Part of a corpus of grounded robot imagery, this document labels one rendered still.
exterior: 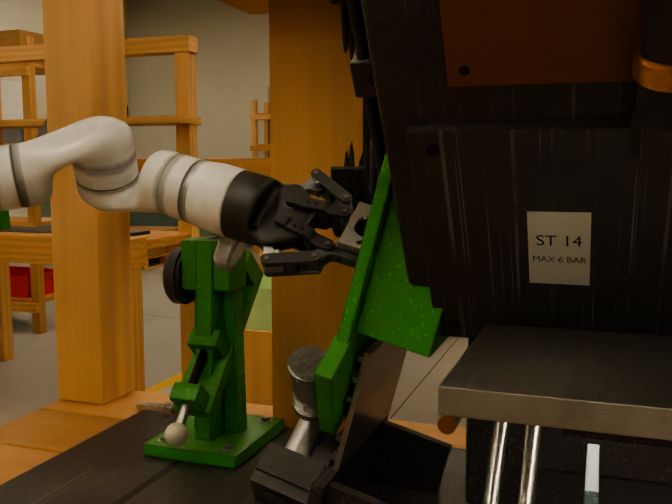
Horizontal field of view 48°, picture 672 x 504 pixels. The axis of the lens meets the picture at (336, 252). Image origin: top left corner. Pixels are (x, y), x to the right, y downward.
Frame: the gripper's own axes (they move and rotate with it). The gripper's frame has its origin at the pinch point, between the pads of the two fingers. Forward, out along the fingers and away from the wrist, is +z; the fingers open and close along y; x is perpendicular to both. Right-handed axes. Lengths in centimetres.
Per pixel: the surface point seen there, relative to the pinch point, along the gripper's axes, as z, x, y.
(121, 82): -55, 20, 29
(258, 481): -0.8, 7.6, -23.9
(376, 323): 5.8, -3.5, -10.2
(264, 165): -27.9, 25.1, 25.4
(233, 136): -512, 769, 639
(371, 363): 5.6, 2.1, -11.3
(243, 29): -533, 658, 753
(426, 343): 10.5, -3.4, -10.4
